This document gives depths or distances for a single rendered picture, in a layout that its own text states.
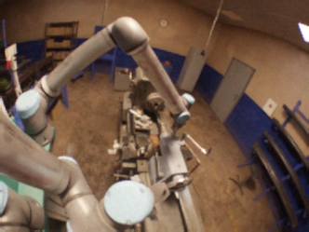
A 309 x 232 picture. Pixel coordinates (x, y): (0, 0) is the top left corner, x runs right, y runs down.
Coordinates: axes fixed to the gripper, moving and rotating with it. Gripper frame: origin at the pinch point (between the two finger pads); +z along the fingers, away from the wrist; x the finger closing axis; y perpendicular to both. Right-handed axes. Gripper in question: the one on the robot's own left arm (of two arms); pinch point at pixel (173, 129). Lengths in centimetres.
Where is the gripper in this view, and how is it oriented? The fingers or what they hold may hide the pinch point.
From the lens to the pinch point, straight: 112.3
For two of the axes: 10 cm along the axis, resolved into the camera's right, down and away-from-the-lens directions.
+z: -2.6, 7.6, 5.9
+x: -1.1, -6.4, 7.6
